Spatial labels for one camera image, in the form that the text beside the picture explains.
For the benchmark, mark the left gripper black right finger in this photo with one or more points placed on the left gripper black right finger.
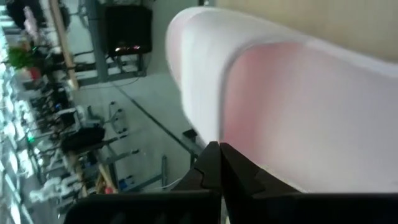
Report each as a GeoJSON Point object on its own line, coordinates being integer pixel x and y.
{"type": "Point", "coordinates": [239, 177]}

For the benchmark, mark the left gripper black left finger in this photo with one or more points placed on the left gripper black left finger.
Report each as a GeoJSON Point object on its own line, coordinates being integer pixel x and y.
{"type": "Point", "coordinates": [208, 174]}

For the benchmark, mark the black equipment box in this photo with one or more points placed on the black equipment box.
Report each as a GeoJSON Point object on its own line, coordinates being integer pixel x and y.
{"type": "Point", "coordinates": [127, 28]}

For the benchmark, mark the green background potted plant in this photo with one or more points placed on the green background potted plant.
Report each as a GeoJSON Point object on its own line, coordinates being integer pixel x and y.
{"type": "Point", "coordinates": [18, 57]}

